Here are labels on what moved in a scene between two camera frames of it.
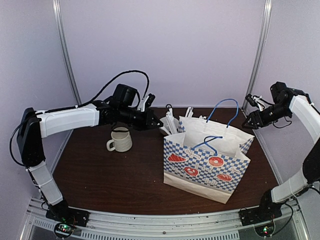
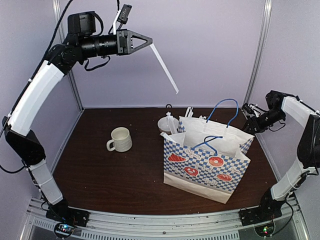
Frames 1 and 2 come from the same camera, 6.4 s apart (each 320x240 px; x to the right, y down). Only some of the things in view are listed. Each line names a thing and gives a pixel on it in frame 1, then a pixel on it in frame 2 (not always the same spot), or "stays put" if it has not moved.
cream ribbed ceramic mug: (121, 140) stays put
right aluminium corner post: (260, 52) stays put
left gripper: (144, 124) -> (124, 37)
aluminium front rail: (117, 226) stays put
